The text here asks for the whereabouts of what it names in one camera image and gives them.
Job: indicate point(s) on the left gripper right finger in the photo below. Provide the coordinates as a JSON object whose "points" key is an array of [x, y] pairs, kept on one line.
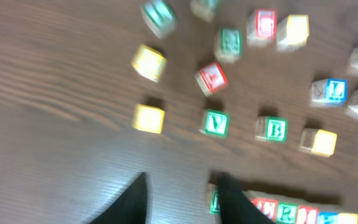
{"points": [[235, 207]]}

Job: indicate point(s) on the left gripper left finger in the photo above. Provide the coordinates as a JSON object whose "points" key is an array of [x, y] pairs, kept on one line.
{"points": [[129, 207]]}

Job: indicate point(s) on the green N block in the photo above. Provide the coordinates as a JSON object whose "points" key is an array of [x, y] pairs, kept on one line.
{"points": [[213, 200]]}

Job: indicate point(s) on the red E block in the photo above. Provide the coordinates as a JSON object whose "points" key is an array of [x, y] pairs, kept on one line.
{"points": [[266, 203]]}

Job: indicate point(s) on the green R block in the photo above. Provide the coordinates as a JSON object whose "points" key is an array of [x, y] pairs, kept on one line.
{"points": [[286, 213]]}

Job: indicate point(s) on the red I block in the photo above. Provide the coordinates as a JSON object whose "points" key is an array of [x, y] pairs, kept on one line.
{"points": [[307, 215]]}

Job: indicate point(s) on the blue P block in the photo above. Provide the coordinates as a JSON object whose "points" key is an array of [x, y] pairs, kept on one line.
{"points": [[327, 218]]}

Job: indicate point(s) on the green V block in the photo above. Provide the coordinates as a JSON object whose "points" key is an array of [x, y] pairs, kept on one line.
{"points": [[215, 123]]}

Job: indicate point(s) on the green B block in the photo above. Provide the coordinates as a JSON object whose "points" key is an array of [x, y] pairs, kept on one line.
{"points": [[271, 129]]}

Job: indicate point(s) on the yellow K block left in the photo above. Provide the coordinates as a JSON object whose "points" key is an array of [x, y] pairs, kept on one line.
{"points": [[148, 118]]}

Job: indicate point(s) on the yellow O block bottom row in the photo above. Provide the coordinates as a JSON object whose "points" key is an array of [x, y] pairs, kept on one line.
{"points": [[318, 142]]}

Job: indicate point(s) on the red A block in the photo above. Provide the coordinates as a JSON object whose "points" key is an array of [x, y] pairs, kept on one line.
{"points": [[211, 78]]}

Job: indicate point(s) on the blue L block centre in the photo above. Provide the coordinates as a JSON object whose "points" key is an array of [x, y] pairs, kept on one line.
{"points": [[328, 92]]}

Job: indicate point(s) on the yellow C block left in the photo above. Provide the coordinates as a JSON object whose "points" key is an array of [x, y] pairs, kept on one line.
{"points": [[149, 63]]}

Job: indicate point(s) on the green Z block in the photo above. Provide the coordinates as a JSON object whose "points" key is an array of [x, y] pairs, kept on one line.
{"points": [[228, 45]]}

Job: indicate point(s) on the red U block top row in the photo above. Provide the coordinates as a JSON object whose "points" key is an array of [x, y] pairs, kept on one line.
{"points": [[261, 27]]}

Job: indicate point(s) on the yellow S block top row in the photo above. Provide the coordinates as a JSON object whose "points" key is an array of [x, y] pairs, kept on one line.
{"points": [[292, 33]]}

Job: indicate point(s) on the green L block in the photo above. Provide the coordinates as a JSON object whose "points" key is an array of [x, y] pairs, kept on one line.
{"points": [[159, 17]]}

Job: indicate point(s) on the green J block far left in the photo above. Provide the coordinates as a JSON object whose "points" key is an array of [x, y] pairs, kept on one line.
{"points": [[204, 9]]}

